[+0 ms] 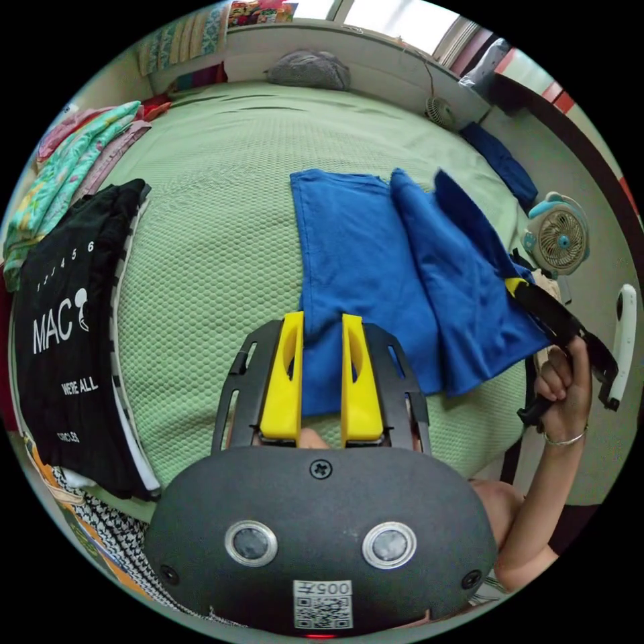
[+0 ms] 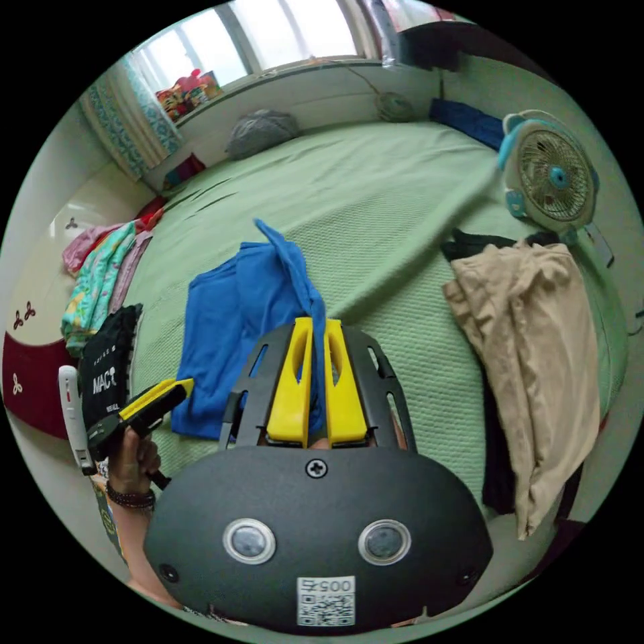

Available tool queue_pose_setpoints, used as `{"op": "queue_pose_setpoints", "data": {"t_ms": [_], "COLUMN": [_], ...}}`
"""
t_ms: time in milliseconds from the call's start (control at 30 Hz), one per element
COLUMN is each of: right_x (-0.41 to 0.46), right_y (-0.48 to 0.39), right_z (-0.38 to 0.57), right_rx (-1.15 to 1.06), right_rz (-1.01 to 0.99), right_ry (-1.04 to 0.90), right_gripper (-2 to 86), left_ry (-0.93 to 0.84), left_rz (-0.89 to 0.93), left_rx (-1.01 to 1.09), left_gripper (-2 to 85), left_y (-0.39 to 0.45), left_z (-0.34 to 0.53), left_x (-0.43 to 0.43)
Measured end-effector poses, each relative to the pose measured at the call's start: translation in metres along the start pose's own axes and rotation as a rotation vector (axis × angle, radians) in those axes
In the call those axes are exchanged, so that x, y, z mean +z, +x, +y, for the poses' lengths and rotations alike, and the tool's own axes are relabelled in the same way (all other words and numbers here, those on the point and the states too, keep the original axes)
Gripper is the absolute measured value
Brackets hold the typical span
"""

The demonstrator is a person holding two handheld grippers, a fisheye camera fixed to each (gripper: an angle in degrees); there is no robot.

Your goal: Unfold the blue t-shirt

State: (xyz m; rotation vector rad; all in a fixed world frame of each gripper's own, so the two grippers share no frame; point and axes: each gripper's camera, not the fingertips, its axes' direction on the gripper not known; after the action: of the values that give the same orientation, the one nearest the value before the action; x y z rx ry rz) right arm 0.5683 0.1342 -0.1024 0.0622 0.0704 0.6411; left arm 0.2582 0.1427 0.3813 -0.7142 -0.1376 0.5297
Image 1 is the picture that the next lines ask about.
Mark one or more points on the pile of folded floral quilts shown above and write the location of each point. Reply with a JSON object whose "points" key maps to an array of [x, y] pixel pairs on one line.
{"points": [[65, 171]]}

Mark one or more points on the blue t-shirt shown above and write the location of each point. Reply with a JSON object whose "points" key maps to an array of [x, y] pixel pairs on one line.
{"points": [[362, 261]]}

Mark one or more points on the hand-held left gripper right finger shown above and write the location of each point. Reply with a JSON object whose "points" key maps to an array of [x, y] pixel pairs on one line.
{"points": [[358, 402]]}

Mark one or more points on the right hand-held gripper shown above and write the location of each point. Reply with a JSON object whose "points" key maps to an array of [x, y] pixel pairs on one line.
{"points": [[553, 314]]}

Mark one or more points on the stack of colourful folded blankets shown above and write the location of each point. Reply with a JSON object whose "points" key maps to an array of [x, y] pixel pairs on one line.
{"points": [[201, 35]]}

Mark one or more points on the pile of clothes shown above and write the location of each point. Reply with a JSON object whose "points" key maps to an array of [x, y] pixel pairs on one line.
{"points": [[65, 322]]}

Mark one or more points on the houndstooth patterned cloth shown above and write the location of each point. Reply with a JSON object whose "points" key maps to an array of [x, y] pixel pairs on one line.
{"points": [[113, 528]]}

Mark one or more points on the person's right hand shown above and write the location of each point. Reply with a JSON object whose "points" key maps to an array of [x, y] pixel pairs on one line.
{"points": [[568, 387]]}

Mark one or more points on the grey pillow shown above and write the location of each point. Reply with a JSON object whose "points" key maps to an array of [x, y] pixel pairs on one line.
{"points": [[308, 70]]}

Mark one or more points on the bed with green mat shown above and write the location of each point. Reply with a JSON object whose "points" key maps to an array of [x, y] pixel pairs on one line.
{"points": [[226, 211]]}

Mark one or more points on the person's left hand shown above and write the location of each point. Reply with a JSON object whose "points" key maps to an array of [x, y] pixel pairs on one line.
{"points": [[314, 440]]}

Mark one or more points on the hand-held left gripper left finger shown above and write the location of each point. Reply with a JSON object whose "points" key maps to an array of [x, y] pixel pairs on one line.
{"points": [[287, 397]]}

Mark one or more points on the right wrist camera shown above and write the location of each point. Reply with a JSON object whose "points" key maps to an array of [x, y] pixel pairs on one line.
{"points": [[625, 342]]}

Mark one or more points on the person's right forearm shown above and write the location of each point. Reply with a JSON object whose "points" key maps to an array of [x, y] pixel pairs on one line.
{"points": [[546, 503]]}

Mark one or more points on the window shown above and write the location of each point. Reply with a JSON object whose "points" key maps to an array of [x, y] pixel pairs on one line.
{"points": [[397, 20]]}

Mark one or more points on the dark blue garment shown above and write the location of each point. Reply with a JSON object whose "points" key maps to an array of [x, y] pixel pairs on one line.
{"points": [[503, 161]]}

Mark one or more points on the person's body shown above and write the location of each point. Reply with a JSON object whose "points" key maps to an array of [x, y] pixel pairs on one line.
{"points": [[495, 503]]}

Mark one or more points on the blue and cream fan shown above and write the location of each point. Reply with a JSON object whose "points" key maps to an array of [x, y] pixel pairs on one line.
{"points": [[557, 237]]}

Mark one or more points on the small white fan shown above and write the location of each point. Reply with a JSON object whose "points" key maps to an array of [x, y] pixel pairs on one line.
{"points": [[439, 111]]}

